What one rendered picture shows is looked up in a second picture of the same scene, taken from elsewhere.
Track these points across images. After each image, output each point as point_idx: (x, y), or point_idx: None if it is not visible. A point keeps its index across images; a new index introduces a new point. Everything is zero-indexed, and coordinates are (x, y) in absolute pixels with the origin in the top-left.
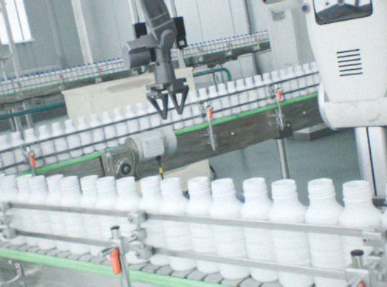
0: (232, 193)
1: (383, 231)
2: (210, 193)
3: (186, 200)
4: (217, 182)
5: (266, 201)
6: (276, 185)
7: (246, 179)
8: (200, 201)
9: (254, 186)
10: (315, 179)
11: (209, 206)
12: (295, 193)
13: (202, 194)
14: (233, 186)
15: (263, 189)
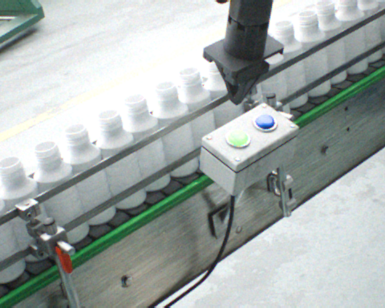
0: (318, 15)
1: (204, 77)
2: (346, 10)
3: (360, 6)
4: (331, 2)
5: (301, 34)
6: (289, 23)
7: (314, 10)
8: (338, 10)
9: (297, 17)
10: (273, 34)
11: (336, 18)
12: (278, 35)
13: (338, 6)
14: (322, 11)
15: (301, 22)
